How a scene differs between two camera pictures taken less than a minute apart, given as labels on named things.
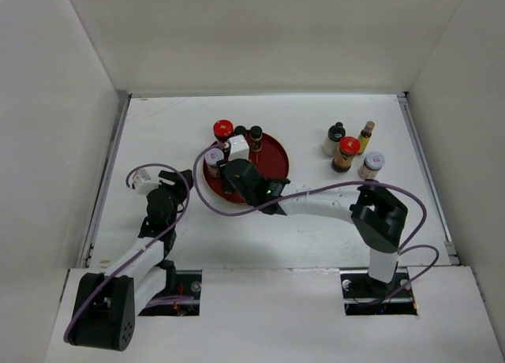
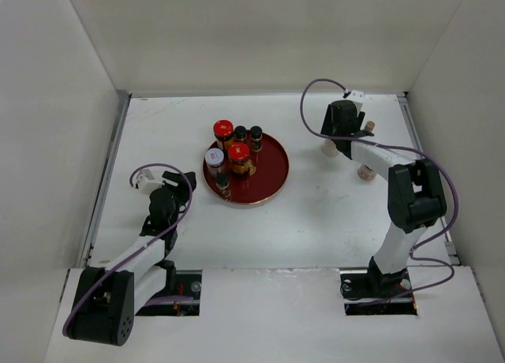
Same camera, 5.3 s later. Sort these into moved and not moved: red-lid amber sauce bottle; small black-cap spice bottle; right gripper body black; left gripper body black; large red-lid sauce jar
Moved: right gripper body black; red-lid amber sauce bottle
Not moved: small black-cap spice bottle; left gripper body black; large red-lid sauce jar
